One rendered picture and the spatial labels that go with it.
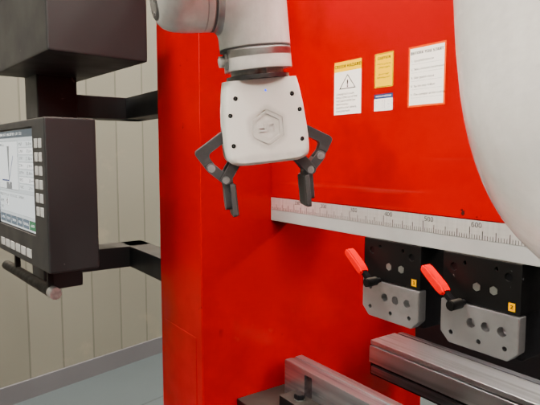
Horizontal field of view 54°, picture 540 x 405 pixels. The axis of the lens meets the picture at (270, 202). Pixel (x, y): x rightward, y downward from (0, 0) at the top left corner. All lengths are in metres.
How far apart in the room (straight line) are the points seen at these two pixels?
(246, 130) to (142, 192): 3.37
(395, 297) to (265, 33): 0.67
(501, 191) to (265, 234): 1.23
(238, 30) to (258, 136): 0.12
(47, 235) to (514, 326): 0.98
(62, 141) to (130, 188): 2.62
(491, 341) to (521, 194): 0.81
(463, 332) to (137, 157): 3.20
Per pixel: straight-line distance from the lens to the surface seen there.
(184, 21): 0.60
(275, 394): 1.50
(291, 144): 0.63
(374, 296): 1.14
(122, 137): 3.87
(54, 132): 1.30
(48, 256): 1.32
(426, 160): 1.03
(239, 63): 0.61
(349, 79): 1.18
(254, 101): 0.62
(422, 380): 1.49
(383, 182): 1.10
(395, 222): 1.08
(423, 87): 1.04
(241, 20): 0.61
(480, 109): 0.19
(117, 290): 3.95
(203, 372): 1.40
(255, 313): 1.44
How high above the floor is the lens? 1.51
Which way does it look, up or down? 5 degrees down
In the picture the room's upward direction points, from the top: straight up
